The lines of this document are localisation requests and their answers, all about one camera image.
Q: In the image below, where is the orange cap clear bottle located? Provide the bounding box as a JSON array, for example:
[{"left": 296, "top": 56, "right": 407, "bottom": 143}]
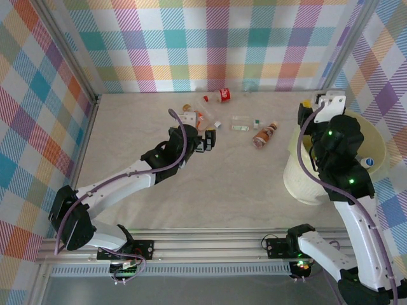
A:
[{"left": 181, "top": 104, "right": 210, "bottom": 131}]

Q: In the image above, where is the clear bottle green label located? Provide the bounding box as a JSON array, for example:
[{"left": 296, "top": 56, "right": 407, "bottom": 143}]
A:
[{"left": 230, "top": 114, "right": 261, "bottom": 133}]

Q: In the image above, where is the brown drink bottle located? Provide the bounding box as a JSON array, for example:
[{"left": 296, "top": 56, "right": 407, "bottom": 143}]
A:
[{"left": 252, "top": 121, "right": 279, "bottom": 149}]

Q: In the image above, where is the cream plastic bin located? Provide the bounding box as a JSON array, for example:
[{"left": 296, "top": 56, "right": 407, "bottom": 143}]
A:
[{"left": 282, "top": 109, "right": 389, "bottom": 206}]

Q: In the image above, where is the red label cola bottle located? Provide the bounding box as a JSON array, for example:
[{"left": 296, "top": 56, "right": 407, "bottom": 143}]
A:
[{"left": 203, "top": 88, "right": 232, "bottom": 105}]

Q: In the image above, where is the clear crumpled plastic bottle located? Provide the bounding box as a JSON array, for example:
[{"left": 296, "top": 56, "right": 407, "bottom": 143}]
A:
[{"left": 242, "top": 79, "right": 261, "bottom": 93}]

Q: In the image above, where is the right control board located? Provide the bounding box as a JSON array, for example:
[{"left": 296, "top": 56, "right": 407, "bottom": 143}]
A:
[{"left": 291, "top": 259, "right": 314, "bottom": 282}]

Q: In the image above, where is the control board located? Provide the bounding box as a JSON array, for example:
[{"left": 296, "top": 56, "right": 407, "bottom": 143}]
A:
[
  {"left": 109, "top": 261, "right": 142, "bottom": 285},
  {"left": 291, "top": 259, "right": 314, "bottom": 282}
]

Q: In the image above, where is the left control board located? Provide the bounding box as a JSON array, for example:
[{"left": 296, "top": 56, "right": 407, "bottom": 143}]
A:
[{"left": 109, "top": 261, "right": 142, "bottom": 285}]

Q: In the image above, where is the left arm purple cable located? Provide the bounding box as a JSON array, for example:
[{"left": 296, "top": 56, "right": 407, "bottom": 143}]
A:
[{"left": 54, "top": 108, "right": 188, "bottom": 255}]

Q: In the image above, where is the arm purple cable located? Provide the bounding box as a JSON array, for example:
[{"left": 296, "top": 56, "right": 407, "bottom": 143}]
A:
[
  {"left": 54, "top": 108, "right": 188, "bottom": 255},
  {"left": 297, "top": 101, "right": 400, "bottom": 305}
]

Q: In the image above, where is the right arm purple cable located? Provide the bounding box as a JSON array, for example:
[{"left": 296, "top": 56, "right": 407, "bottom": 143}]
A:
[{"left": 297, "top": 101, "right": 400, "bottom": 305}]

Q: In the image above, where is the aluminium frame post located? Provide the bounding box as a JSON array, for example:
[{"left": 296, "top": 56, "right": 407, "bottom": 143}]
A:
[
  {"left": 314, "top": 0, "right": 382, "bottom": 98},
  {"left": 31, "top": 0, "right": 104, "bottom": 102}
]

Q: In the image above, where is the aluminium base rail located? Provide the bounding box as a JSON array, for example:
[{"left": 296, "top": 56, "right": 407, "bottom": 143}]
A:
[{"left": 34, "top": 227, "right": 387, "bottom": 265}]

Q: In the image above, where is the aluminium side rail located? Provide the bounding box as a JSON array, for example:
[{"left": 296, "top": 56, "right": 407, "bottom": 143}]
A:
[{"left": 56, "top": 95, "right": 102, "bottom": 238}]

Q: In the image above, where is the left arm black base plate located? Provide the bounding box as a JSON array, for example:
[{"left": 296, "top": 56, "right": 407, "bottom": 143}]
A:
[{"left": 96, "top": 238, "right": 156, "bottom": 262}]

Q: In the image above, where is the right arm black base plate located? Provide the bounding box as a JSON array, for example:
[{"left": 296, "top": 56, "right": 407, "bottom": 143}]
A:
[{"left": 265, "top": 236, "right": 325, "bottom": 259}]

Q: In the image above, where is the grey slotted cable duct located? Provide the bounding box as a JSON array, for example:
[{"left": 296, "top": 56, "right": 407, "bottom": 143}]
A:
[{"left": 50, "top": 264, "right": 293, "bottom": 278}]

